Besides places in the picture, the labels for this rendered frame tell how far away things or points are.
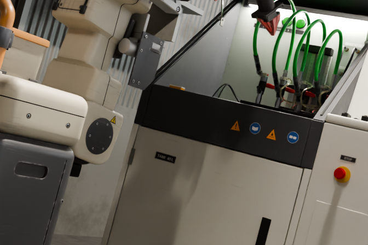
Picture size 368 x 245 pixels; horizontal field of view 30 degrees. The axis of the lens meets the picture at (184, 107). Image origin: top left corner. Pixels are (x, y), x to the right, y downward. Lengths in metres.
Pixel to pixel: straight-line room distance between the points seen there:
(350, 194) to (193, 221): 0.55
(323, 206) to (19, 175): 1.04
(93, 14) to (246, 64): 1.22
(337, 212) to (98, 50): 0.89
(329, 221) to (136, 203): 0.71
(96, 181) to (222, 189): 2.32
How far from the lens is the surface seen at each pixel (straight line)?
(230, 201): 2.33
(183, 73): 2.70
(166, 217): 2.43
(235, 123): 2.35
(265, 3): 2.25
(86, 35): 1.94
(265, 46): 2.96
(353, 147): 2.21
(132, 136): 2.53
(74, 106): 1.62
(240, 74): 2.97
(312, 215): 2.23
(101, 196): 4.66
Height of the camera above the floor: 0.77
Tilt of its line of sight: 3 degrees up
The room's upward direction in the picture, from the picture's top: 15 degrees clockwise
